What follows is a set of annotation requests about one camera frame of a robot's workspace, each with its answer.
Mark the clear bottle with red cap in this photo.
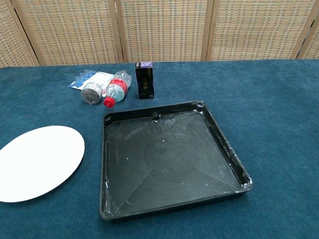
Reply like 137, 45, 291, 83
103, 70, 132, 109

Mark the black square plastic tray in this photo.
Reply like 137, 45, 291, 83
99, 100, 253, 221

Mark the steel wool scrubber ball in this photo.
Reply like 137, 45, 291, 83
80, 81, 104, 106

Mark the white round plate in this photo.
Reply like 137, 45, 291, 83
0, 125, 86, 203

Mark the blue and white plastic packet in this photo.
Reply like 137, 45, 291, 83
67, 70, 114, 97

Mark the black box with gold lettering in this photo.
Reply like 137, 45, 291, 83
135, 61, 156, 100

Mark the teal blue tablecloth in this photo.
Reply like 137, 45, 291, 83
0, 58, 319, 239

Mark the woven rattan folding screen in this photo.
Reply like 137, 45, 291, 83
0, 0, 319, 67

